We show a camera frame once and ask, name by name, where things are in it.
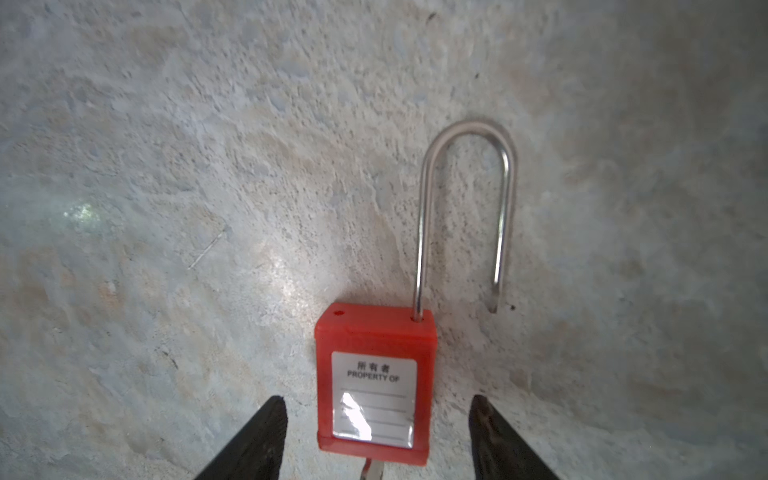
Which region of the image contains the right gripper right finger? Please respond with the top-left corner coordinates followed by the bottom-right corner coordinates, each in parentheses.
top-left (468, 394), bottom-right (559, 480)

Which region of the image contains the silver key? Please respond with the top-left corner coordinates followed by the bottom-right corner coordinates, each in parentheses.
top-left (360, 458), bottom-right (385, 480)

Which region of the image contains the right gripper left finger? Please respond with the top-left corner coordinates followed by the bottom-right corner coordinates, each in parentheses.
top-left (195, 395), bottom-right (288, 480)

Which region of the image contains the red padlock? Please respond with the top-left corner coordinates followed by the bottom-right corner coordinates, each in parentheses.
top-left (314, 119), bottom-right (517, 467)

